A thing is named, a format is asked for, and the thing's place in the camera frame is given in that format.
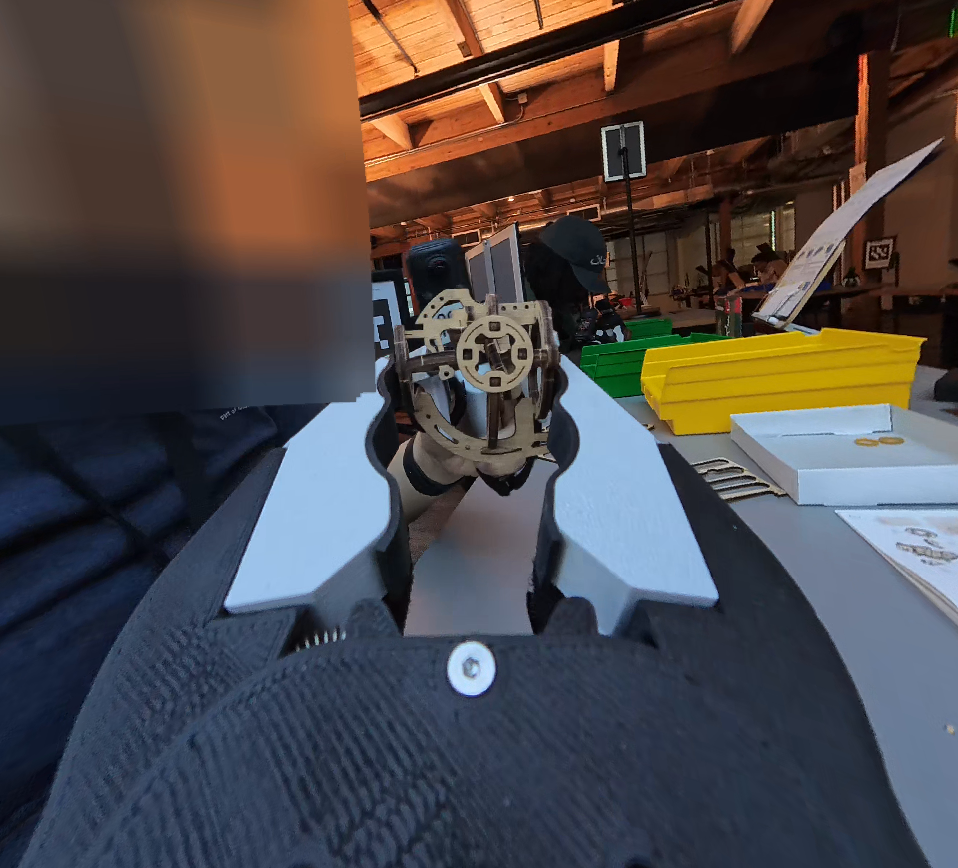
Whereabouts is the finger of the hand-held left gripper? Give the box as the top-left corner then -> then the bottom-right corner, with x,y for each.
414,361 -> 473,423

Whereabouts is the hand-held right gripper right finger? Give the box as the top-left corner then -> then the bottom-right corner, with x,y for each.
531,356 -> 721,637

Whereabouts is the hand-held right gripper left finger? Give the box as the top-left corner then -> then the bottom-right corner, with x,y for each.
223,357 -> 413,618

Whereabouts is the round wooden gear model assembly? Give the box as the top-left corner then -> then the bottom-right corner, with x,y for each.
394,287 -> 562,474

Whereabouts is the comb-shaped flat wooden part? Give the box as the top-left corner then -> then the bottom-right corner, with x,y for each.
690,458 -> 788,504

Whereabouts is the black stand pole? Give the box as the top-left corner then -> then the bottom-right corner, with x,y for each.
623,179 -> 642,321

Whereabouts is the yellow plastic bin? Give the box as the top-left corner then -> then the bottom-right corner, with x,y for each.
640,327 -> 929,436

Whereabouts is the shallow white cardboard box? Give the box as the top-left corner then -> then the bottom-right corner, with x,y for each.
729,403 -> 958,507

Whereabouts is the black and white marker board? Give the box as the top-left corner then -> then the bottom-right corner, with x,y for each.
600,121 -> 648,182

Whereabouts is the person's dark clothing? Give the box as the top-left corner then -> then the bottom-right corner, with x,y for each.
0,400 -> 315,839

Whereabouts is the open instruction booklet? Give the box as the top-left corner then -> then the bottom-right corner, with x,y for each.
835,507 -> 958,625

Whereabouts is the clipboard with printed sheets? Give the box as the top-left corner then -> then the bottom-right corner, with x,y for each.
751,137 -> 945,331

